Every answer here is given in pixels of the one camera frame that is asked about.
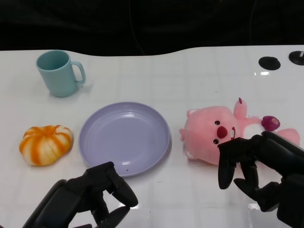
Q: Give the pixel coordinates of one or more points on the orange white striped pumpkin toy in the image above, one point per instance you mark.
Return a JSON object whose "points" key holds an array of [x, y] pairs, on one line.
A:
{"points": [[45, 145]]}

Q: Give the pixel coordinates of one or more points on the teal plastic mug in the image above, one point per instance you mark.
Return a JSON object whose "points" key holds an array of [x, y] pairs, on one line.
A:
{"points": [[57, 76]]}

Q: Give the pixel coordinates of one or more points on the black round table grommet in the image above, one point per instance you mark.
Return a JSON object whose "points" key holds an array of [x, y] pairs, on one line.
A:
{"points": [[297, 57], [269, 63]]}

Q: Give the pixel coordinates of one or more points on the black backdrop cloth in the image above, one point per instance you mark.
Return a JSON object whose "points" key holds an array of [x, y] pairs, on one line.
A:
{"points": [[71, 23]]}

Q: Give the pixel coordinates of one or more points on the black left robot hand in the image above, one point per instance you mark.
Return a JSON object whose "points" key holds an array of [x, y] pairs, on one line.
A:
{"points": [[71, 197]]}

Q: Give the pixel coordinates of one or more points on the pink beaver plush doll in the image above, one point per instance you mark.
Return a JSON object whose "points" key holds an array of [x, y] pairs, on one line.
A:
{"points": [[204, 128]]}

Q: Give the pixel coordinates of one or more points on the lavender plastic plate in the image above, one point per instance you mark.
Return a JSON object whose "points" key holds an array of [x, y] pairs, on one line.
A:
{"points": [[124, 139]]}

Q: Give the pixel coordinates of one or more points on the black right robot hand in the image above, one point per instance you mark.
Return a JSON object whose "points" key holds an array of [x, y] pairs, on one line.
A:
{"points": [[280, 161]]}

